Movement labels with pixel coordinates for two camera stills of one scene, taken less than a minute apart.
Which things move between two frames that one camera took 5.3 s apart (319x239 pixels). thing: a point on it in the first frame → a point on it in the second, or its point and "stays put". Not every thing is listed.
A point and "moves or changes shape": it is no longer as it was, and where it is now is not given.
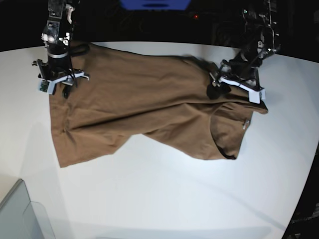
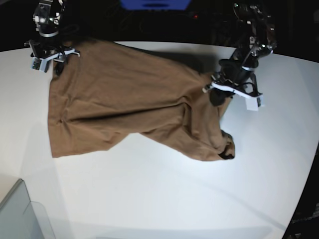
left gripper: [66, 78] → [41, 51]
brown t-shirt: [126, 93] moves or changes shape
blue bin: [155, 5] stays put
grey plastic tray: [21, 218] stays put
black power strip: [220, 16] stays put
